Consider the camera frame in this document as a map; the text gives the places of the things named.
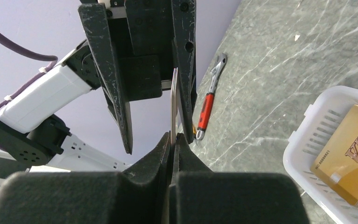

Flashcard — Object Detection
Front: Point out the silver VIP card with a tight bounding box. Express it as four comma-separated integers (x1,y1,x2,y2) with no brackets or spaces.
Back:
170,68,179,149

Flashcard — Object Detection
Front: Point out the white plastic basket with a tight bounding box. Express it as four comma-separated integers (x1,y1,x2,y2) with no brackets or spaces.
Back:
283,86,358,224

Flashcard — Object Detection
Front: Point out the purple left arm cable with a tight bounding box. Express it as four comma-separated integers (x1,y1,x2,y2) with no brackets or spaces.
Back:
0,15,59,124

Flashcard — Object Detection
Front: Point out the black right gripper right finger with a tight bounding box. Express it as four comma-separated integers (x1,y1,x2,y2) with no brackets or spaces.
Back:
169,133,309,224

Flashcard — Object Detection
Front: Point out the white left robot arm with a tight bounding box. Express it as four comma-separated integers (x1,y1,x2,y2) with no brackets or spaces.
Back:
0,0,197,171

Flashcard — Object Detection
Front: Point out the red handled adjustable wrench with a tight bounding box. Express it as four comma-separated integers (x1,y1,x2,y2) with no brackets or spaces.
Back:
195,53,227,140

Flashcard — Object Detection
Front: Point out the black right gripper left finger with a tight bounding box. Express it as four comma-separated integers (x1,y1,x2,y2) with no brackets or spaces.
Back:
0,133,171,224

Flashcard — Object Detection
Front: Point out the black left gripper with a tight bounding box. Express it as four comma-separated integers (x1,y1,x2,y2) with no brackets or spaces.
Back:
78,0,196,154

